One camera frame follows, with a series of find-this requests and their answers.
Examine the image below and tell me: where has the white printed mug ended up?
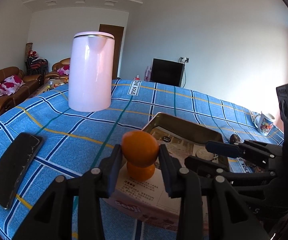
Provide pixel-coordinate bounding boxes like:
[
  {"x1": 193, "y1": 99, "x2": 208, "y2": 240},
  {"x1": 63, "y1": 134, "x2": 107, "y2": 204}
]
[{"x1": 254, "y1": 113, "x2": 275, "y2": 136}]

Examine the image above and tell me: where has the black smartphone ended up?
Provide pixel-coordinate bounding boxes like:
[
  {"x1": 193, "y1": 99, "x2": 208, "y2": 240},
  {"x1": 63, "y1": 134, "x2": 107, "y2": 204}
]
[{"x1": 0, "y1": 132, "x2": 44, "y2": 210}]

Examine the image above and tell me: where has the blue plaid tablecloth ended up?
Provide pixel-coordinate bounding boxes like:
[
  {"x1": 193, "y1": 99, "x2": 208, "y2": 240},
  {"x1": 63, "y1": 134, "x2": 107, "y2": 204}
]
[{"x1": 0, "y1": 80, "x2": 284, "y2": 239}]

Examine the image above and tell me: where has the orange mandarin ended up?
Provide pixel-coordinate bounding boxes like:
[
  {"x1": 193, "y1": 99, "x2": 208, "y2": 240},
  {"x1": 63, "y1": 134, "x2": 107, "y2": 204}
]
[
  {"x1": 127, "y1": 161, "x2": 155, "y2": 182},
  {"x1": 121, "y1": 131, "x2": 159, "y2": 168}
]

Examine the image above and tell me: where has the black television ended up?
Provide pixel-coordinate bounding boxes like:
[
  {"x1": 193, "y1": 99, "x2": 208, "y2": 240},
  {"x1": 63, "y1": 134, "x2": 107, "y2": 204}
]
[{"x1": 150, "y1": 59, "x2": 184, "y2": 87}]

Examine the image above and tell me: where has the pink flowered cushion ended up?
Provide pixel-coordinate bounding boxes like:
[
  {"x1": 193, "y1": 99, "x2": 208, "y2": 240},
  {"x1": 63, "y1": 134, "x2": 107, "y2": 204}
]
[{"x1": 0, "y1": 75, "x2": 25, "y2": 97}]

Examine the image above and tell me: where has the pink biscuit tin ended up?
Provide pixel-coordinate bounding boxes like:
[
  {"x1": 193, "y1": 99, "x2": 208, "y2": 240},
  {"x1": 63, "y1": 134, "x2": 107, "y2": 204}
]
[{"x1": 105, "y1": 113, "x2": 230, "y2": 231}]

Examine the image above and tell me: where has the brown leather armchair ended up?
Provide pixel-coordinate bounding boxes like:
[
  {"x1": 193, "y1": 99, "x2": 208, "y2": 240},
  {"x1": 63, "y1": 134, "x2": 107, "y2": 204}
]
[{"x1": 44, "y1": 58, "x2": 70, "y2": 82}]

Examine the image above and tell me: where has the pink electric kettle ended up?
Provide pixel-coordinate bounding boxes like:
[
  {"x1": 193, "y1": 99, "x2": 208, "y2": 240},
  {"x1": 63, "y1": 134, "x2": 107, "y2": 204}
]
[{"x1": 69, "y1": 31, "x2": 115, "y2": 112}]

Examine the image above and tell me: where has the dark water chestnut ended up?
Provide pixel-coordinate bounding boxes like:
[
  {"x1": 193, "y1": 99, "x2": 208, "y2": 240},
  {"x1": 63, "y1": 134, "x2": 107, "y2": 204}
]
[{"x1": 229, "y1": 134, "x2": 241, "y2": 144}]

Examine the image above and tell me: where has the dark brown room door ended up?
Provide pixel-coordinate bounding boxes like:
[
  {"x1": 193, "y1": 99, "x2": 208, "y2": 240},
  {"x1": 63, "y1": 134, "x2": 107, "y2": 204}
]
[{"x1": 99, "y1": 24, "x2": 124, "y2": 79}]

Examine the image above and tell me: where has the brown leather sofa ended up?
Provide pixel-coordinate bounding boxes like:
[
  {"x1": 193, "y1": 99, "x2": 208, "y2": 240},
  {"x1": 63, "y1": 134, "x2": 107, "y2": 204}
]
[{"x1": 0, "y1": 67, "x2": 43, "y2": 115}]

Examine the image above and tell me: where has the paper leaflet in tin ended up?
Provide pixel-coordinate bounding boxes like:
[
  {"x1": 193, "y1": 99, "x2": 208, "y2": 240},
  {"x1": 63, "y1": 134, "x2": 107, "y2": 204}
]
[{"x1": 109, "y1": 126, "x2": 219, "y2": 219}]

